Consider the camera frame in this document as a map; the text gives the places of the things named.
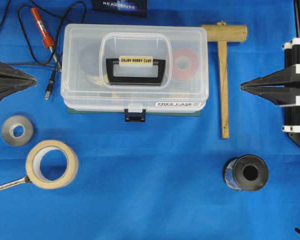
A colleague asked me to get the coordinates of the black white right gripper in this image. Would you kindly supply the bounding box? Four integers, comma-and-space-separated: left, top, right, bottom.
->
240, 38, 300, 133

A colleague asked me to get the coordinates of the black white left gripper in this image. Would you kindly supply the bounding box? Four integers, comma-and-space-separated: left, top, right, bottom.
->
0, 62, 37, 101

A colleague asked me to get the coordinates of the clear tool box lid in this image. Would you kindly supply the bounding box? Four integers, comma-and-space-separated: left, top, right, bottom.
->
60, 23, 210, 106

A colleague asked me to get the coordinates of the clear plastic tool box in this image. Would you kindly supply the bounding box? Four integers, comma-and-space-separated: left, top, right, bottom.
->
60, 23, 210, 119

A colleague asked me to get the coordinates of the red spool in box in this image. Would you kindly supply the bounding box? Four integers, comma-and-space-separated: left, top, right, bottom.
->
172, 48, 199, 81

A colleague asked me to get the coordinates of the dark blue box latch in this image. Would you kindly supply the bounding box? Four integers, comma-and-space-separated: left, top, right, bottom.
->
124, 108, 146, 123

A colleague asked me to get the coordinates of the black RealSense box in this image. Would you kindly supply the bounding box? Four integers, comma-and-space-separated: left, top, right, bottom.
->
91, 0, 148, 18

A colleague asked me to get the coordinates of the grey tape roll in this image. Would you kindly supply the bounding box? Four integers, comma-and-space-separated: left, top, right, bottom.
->
1, 115, 35, 147

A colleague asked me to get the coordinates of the orange soldering iron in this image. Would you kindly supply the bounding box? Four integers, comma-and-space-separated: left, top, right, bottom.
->
30, 7, 63, 73

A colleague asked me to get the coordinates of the wooden mallet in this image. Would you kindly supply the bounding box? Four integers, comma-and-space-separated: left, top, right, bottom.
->
201, 21, 248, 139

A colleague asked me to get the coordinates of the beige masking tape roll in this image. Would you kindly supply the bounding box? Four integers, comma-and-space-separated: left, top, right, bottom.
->
25, 140, 79, 190

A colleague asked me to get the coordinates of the silver wrench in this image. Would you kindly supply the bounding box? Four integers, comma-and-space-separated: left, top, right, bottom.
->
0, 175, 32, 191

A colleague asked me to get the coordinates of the blue table cloth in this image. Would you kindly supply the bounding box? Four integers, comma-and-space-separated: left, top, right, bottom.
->
0, 0, 300, 240

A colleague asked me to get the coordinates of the black power cord with plug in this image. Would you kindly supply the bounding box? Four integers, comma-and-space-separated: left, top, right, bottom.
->
0, 0, 88, 101

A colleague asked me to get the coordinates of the black spool blue wire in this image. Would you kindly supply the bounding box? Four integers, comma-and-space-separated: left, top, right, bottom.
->
222, 153, 270, 193

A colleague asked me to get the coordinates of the black spool yellow wire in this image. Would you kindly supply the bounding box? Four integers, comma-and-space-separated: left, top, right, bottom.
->
78, 41, 108, 87

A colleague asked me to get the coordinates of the black tool box handle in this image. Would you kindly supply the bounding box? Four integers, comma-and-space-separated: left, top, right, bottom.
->
105, 56, 166, 87

